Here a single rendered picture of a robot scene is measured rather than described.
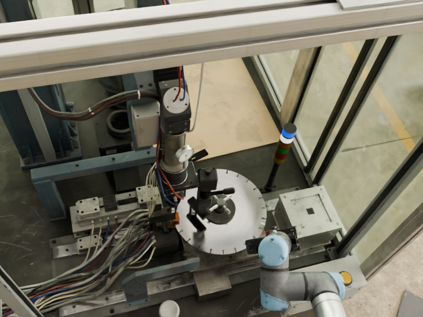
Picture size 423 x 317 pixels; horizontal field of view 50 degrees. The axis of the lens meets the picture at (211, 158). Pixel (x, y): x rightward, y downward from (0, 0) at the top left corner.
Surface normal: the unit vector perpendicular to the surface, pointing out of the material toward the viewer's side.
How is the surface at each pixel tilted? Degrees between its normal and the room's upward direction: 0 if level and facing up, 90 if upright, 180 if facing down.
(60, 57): 90
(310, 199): 0
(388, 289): 0
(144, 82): 0
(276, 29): 90
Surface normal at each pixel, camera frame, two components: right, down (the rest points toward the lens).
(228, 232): 0.08, -0.55
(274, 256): -0.26, -0.05
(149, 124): 0.27, 0.81
